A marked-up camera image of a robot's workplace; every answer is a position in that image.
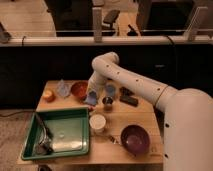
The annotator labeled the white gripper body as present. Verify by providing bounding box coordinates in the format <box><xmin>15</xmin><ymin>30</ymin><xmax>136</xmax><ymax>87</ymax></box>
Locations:
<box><xmin>87</xmin><ymin>73</ymin><xmax>104</xmax><ymax>95</ymax></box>

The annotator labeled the blue sponge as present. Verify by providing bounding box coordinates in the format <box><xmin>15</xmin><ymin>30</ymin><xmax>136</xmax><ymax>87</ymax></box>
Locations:
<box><xmin>85</xmin><ymin>91</ymin><xmax>97</xmax><ymax>106</ymax></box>

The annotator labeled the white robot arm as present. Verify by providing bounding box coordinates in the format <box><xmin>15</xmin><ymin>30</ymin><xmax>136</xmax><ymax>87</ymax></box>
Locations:
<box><xmin>88</xmin><ymin>52</ymin><xmax>213</xmax><ymax>171</ymax></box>

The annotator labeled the green plastic tray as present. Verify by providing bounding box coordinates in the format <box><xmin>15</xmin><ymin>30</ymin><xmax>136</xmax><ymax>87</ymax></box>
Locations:
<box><xmin>21</xmin><ymin>108</ymin><xmax>90</xmax><ymax>161</ymax></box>

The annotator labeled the white cloth in tray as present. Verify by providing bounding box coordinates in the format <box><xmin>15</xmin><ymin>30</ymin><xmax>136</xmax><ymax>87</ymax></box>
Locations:
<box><xmin>52</xmin><ymin>141</ymin><xmax>82</xmax><ymax>152</ymax></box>

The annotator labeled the small blue cup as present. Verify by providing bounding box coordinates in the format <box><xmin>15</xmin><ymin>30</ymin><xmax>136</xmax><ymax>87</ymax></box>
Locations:
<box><xmin>105</xmin><ymin>84</ymin><xmax>116</xmax><ymax>98</ymax></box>

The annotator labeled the orange bowl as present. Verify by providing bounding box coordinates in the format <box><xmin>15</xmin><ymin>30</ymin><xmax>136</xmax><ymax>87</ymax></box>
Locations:
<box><xmin>71</xmin><ymin>81</ymin><xmax>88</xmax><ymax>100</ymax></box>

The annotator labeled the dark brown pinecone item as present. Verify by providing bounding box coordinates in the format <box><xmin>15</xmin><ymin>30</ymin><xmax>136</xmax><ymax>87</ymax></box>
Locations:
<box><xmin>119</xmin><ymin>87</ymin><xmax>134</xmax><ymax>96</ymax></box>

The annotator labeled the black rectangular block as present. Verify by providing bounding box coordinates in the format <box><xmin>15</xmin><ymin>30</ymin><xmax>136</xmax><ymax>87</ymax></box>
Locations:
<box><xmin>120</xmin><ymin>96</ymin><xmax>138</xmax><ymax>107</ymax></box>

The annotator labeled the white paper cup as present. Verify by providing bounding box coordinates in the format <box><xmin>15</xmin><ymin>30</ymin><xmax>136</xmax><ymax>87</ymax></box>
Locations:
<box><xmin>89</xmin><ymin>114</ymin><xmax>106</xmax><ymax>133</ymax></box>

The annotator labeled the orange apple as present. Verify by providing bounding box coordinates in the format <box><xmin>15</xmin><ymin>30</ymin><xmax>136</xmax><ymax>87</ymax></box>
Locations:
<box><xmin>42</xmin><ymin>89</ymin><xmax>55</xmax><ymax>103</ymax></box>

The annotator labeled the small metal utensil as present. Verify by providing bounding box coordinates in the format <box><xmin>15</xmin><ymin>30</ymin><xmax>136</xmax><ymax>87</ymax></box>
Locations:
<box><xmin>108</xmin><ymin>135</ymin><xmax>121</xmax><ymax>145</ymax></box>

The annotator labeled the black office chair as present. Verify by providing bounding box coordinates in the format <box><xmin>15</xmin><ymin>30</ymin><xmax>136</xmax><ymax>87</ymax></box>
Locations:
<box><xmin>102</xmin><ymin>10</ymin><xmax>120</xmax><ymax>36</ymax></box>

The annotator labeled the purple bowl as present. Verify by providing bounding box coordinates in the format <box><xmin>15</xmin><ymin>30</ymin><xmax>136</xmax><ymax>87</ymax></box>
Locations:
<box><xmin>120</xmin><ymin>125</ymin><xmax>150</xmax><ymax>156</ymax></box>

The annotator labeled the white horizontal rail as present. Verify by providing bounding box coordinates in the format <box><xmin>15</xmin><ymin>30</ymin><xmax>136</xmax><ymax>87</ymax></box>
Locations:
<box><xmin>0</xmin><ymin>35</ymin><xmax>213</xmax><ymax>47</ymax></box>

